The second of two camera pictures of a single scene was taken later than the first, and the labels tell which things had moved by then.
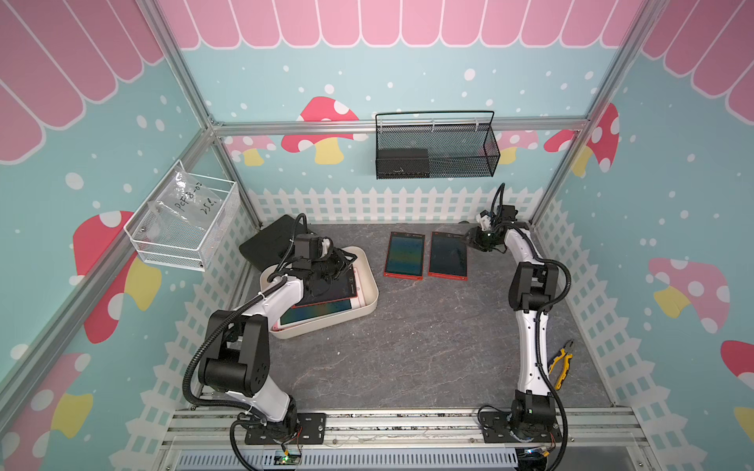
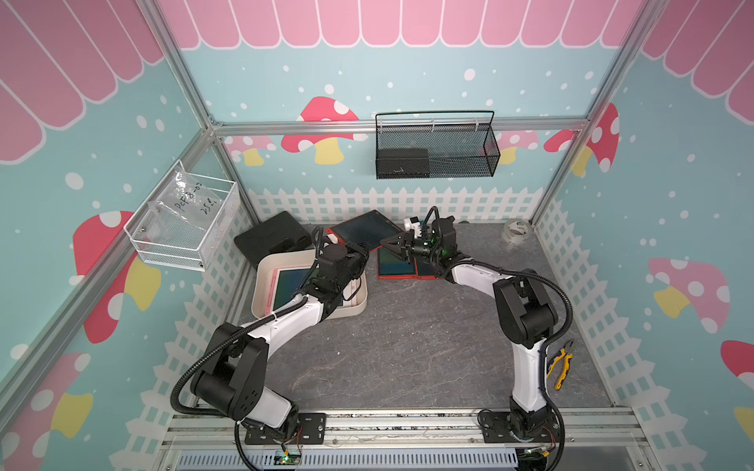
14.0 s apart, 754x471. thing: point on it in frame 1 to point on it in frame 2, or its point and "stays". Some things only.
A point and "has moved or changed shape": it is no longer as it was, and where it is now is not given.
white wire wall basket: (183, 218) stays
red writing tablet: (340, 288) has moved or changed shape
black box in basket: (403, 163) stays
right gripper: (475, 235) to (404, 246)
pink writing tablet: (305, 313) has moved or changed shape
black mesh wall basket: (429, 151) stays
